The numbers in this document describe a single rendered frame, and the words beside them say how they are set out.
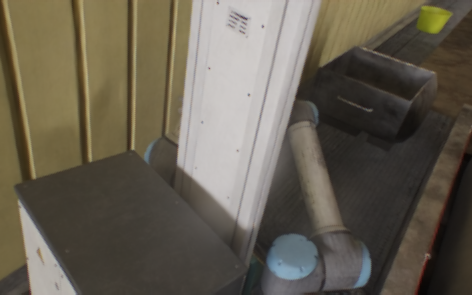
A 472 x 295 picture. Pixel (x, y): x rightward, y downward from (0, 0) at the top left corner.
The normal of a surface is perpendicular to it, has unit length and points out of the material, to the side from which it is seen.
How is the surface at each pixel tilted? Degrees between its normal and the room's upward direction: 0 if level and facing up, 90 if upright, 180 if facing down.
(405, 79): 88
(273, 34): 90
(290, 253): 5
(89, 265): 0
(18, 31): 90
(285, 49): 90
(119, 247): 0
